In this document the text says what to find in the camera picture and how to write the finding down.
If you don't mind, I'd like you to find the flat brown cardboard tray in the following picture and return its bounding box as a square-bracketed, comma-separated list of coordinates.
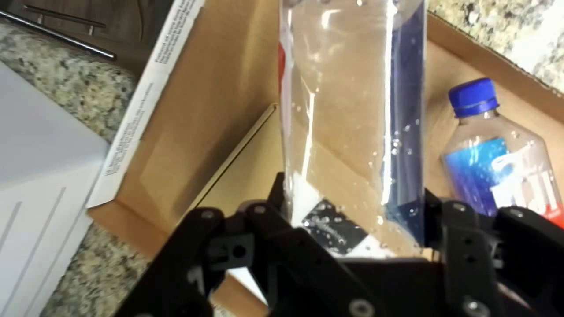
[87, 0, 564, 317]

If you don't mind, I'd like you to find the dark drawer bar handle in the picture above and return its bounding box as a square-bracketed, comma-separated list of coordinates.
[0, 6, 118, 61]

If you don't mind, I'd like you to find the clear Fiji water bottle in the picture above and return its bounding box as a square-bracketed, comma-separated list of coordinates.
[439, 75, 564, 228]

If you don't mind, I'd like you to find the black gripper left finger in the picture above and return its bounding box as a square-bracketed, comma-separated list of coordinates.
[117, 172, 378, 317]

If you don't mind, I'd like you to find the clear plastic bag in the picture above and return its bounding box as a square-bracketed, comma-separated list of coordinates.
[275, 0, 429, 260]

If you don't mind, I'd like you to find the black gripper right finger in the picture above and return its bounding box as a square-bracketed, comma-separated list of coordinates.
[422, 189, 564, 317]

